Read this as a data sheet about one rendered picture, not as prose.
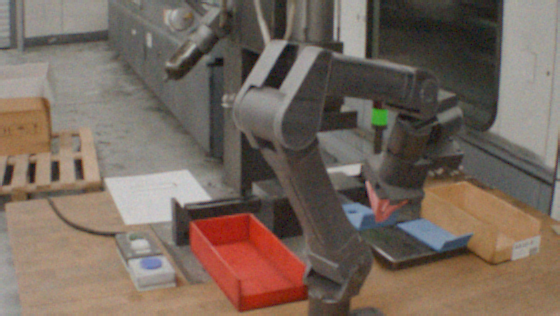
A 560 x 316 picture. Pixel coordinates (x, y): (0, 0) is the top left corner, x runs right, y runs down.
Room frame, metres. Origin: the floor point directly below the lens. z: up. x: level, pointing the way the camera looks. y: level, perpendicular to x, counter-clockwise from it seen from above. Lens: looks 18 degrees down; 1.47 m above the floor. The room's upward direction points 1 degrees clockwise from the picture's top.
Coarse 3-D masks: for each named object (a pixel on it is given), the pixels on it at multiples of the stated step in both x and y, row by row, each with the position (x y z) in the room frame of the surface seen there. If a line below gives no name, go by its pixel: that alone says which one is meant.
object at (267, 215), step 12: (360, 192) 1.34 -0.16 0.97; (264, 204) 1.30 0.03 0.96; (276, 204) 1.27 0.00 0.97; (288, 204) 1.28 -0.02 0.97; (360, 204) 1.34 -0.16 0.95; (264, 216) 1.30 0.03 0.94; (276, 216) 1.27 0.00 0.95; (288, 216) 1.28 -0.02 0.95; (276, 228) 1.27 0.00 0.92; (288, 228) 1.28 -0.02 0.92; (300, 228) 1.29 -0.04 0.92
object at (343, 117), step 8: (328, 96) 1.30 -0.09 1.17; (336, 96) 1.30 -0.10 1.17; (328, 104) 1.30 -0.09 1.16; (336, 104) 1.30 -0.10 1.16; (344, 104) 1.31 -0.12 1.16; (328, 112) 1.31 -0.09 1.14; (336, 112) 1.32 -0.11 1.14; (344, 112) 1.32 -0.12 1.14; (352, 112) 1.33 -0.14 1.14; (328, 120) 1.31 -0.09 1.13; (336, 120) 1.32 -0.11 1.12; (344, 120) 1.32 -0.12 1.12; (352, 120) 1.33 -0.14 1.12; (328, 128) 1.31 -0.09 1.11; (336, 128) 1.32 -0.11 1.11; (344, 128) 1.32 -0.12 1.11; (352, 128) 1.33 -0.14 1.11
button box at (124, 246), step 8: (48, 200) 1.43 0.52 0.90; (56, 208) 1.37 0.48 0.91; (72, 224) 1.29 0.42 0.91; (88, 232) 1.27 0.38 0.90; (96, 232) 1.26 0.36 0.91; (104, 232) 1.26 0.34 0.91; (112, 232) 1.26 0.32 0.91; (120, 232) 1.25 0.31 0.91; (136, 232) 1.22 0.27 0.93; (144, 232) 1.22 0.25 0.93; (120, 240) 1.18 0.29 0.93; (128, 240) 1.17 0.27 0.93; (152, 240) 1.18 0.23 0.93; (120, 248) 1.15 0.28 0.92; (128, 248) 1.14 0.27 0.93; (136, 248) 1.14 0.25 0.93; (144, 248) 1.14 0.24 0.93; (152, 248) 1.15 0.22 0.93; (120, 256) 1.17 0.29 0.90; (128, 256) 1.11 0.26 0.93; (136, 256) 1.11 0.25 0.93; (144, 256) 1.12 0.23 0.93; (152, 256) 1.12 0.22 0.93; (128, 264) 1.11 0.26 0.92
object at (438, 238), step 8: (400, 224) 1.29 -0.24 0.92; (408, 224) 1.29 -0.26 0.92; (416, 224) 1.29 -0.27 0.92; (424, 224) 1.29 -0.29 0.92; (432, 224) 1.29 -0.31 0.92; (408, 232) 1.26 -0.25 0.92; (416, 232) 1.25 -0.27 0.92; (432, 232) 1.25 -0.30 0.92; (440, 232) 1.25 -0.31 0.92; (448, 232) 1.25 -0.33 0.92; (472, 232) 1.19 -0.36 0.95; (424, 240) 1.21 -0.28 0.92; (432, 240) 1.21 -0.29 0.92; (440, 240) 1.21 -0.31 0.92; (448, 240) 1.16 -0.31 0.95; (456, 240) 1.17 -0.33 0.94; (464, 240) 1.19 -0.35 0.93; (440, 248) 1.17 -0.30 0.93; (448, 248) 1.18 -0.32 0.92
